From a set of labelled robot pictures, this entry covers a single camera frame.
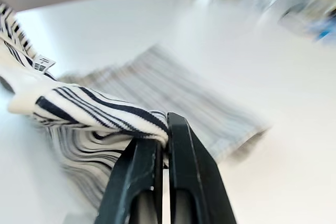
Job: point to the striped T-shirt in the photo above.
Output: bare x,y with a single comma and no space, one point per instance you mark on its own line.
110,113

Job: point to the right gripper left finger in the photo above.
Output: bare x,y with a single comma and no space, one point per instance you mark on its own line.
134,182

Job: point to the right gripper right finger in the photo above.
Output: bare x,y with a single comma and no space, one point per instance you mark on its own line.
194,176

